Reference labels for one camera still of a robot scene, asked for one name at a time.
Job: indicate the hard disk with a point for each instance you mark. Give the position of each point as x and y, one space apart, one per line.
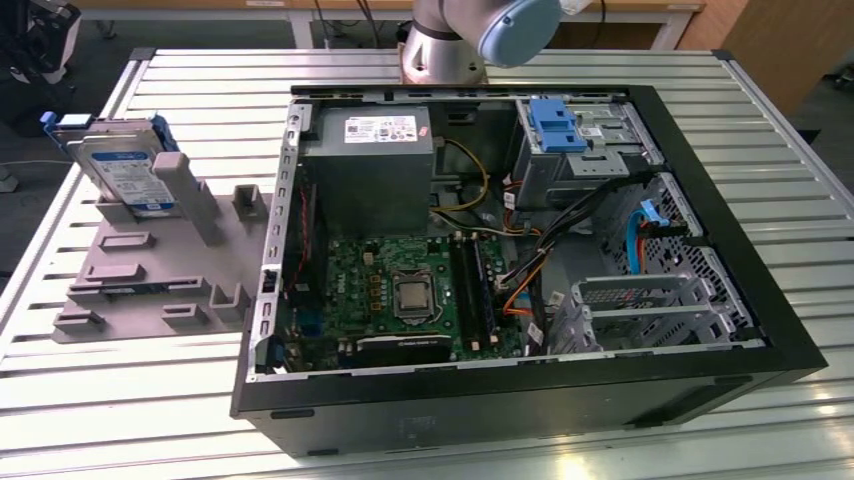
122 175

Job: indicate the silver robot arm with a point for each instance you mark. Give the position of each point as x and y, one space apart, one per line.
440 50

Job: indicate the black mesh bin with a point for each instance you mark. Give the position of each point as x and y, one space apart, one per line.
33 110

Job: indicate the grey floor object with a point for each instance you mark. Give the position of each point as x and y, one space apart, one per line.
6 180

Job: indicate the grey parts rack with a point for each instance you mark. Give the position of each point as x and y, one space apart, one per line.
166 270

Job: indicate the grey power supply unit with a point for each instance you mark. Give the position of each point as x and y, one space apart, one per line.
367 185

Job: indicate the green motherboard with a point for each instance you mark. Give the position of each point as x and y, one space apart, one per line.
353 270

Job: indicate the blue expansion slot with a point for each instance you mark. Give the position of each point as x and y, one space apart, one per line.
311 322

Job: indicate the blue video port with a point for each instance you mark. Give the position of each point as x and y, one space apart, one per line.
274 357

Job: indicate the black CPU socket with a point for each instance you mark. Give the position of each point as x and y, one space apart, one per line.
413 275

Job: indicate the silver CPU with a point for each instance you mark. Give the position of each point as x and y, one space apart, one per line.
413 296

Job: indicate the blue plastic drive latch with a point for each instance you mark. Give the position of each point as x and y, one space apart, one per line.
556 140

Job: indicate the black graphics card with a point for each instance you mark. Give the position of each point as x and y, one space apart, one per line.
400 350

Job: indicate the black RAM stick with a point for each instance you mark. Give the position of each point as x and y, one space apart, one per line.
483 285

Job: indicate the metal optical drive cage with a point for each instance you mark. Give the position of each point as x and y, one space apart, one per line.
600 165

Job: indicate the wooden desk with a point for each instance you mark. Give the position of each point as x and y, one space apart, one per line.
633 35

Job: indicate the black PC case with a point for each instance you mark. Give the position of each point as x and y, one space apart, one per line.
467 400

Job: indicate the wooden cabinet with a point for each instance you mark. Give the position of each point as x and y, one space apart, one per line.
767 50

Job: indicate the black office chair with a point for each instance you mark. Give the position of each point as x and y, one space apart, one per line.
842 80

